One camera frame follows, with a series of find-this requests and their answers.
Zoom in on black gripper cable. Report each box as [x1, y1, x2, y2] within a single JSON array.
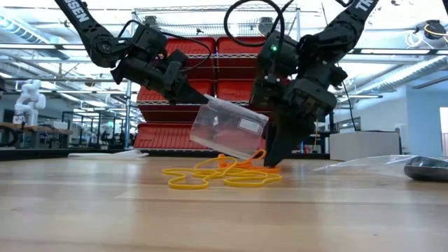
[[116, 19, 213, 74], [223, 0, 295, 48]]

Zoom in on white box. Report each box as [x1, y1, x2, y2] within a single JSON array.
[[328, 131, 403, 162]]

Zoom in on black ceiling device with cables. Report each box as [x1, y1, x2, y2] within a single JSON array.
[[421, 19, 447, 40]]

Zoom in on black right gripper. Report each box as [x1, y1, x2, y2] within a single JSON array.
[[264, 79, 339, 168]]

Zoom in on orange rubber band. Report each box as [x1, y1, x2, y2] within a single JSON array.
[[243, 148, 281, 173], [216, 153, 253, 169]]

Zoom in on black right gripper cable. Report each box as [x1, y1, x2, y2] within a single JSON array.
[[223, 0, 295, 48]]

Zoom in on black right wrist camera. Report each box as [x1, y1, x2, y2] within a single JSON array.
[[251, 74, 292, 110]]

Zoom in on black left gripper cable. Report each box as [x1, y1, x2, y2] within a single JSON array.
[[116, 19, 213, 74]]

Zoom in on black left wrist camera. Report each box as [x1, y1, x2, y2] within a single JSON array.
[[167, 50, 189, 71]]

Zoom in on long black cable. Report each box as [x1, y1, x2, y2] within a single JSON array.
[[339, 78, 358, 132]]

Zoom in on wooden workbench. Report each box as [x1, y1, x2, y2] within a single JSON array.
[[0, 121, 74, 150]]

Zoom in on metal wire shelf cart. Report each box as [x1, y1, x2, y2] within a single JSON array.
[[124, 3, 304, 155]]

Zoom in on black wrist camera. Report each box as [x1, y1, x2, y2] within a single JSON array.
[[167, 50, 189, 71], [251, 74, 292, 110]]

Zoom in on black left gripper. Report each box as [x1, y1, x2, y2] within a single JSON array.
[[111, 57, 210, 105]]

